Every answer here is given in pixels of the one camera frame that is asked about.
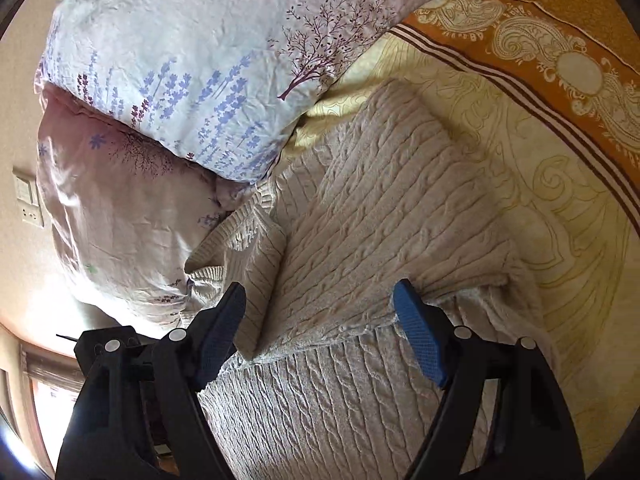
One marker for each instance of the white wall switch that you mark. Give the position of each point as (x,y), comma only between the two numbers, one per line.
(25,187)

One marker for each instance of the wooden framed window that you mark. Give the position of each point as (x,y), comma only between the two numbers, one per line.
(45,410)

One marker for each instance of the white lavender print pillow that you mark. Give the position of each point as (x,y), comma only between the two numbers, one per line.
(200,35)

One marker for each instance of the pink floral print pillow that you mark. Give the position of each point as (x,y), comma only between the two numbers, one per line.
(125,220)

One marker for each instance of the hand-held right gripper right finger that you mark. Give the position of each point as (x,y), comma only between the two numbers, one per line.
(420,332)

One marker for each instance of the yellow patterned bedsheet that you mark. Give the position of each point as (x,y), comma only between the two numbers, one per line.
(550,185)

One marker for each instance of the white wall socket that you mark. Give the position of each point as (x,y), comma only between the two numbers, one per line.
(32,216)

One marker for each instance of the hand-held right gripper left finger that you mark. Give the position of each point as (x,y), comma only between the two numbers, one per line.
(220,332)

